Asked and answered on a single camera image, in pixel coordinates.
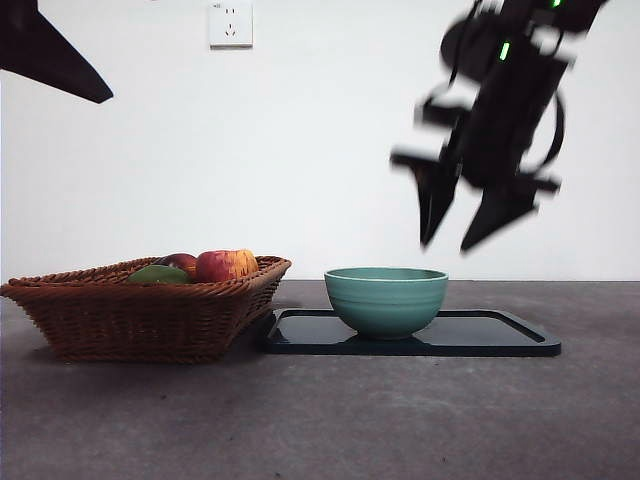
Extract teal ribbed bowl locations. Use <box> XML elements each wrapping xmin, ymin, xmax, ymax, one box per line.
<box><xmin>323</xmin><ymin>267</ymin><xmax>450</xmax><ymax>342</ymax></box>

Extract black rectangular tray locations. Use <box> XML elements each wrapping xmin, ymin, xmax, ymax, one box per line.
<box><xmin>257</xmin><ymin>308</ymin><xmax>562</xmax><ymax>358</ymax></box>

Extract red yellow apple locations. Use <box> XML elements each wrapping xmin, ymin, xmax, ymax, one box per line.
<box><xmin>194</xmin><ymin>248</ymin><xmax>260</xmax><ymax>284</ymax></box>

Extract dark purple plum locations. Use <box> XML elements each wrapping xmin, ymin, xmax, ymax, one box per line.
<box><xmin>154</xmin><ymin>253</ymin><xmax>198</xmax><ymax>274</ymax></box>

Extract green avocado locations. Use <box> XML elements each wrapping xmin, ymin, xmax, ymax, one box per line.
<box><xmin>125</xmin><ymin>264</ymin><xmax>191</xmax><ymax>286</ymax></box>

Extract brown wicker basket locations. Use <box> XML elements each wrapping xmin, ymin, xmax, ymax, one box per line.
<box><xmin>0</xmin><ymin>255</ymin><xmax>293</xmax><ymax>365</ymax></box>

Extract pale grey camera box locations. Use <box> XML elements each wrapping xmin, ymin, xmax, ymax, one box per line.
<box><xmin>417</xmin><ymin>92</ymin><xmax>471</xmax><ymax>131</ymax></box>

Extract black cable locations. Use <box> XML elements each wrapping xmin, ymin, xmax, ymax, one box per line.
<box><xmin>519</xmin><ymin>87</ymin><xmax>567</xmax><ymax>174</ymax></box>

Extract white wall socket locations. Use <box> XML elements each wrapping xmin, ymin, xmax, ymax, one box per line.
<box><xmin>208</xmin><ymin>1</ymin><xmax>254</xmax><ymax>50</ymax></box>

